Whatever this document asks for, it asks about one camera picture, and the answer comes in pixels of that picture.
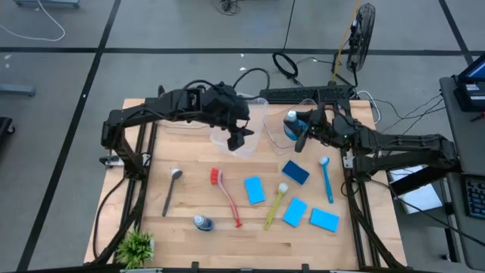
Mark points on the clear rectangular plastic tub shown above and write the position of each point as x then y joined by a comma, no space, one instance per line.
221,146

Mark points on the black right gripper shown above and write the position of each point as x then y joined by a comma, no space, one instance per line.
327,129

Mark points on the clear rounded plastic bin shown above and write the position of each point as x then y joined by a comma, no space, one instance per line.
277,138
182,124

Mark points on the green dish brush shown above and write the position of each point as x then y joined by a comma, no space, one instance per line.
282,188

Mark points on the silver table clamp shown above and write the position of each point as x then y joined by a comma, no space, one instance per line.
111,162

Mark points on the red dish brush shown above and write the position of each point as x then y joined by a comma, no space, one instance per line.
216,177

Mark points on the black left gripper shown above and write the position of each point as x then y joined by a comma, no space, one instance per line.
227,108

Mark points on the black floor fan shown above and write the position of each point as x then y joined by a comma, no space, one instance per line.
362,38

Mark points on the blue dish soap bottle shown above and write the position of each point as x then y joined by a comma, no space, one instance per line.
204,224
292,129

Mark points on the dark blue scrub sponge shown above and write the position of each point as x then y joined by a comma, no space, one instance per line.
295,172

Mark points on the small green potted plant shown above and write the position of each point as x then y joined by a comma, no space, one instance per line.
134,248

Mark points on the black keyboard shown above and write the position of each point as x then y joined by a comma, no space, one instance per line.
477,197

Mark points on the black chair base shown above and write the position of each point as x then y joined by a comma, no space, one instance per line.
4,127

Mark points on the black laptop computer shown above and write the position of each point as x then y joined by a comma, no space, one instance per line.
473,96

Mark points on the blue dish brush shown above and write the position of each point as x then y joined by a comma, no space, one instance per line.
324,161

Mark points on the light blue sponge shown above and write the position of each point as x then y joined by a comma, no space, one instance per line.
254,190
295,212
324,220

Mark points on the white paper sheet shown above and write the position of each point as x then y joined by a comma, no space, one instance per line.
420,201

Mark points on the black metal bar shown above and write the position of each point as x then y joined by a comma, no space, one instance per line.
417,182

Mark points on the black aluminium table frame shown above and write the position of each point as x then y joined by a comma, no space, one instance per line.
142,197

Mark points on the grey metal floor base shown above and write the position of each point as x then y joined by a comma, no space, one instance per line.
45,3
17,90

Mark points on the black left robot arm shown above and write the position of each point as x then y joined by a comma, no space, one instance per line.
132,115

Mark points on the grey equipment cart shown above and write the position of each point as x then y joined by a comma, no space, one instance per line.
466,144

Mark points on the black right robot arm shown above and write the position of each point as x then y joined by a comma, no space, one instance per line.
398,146

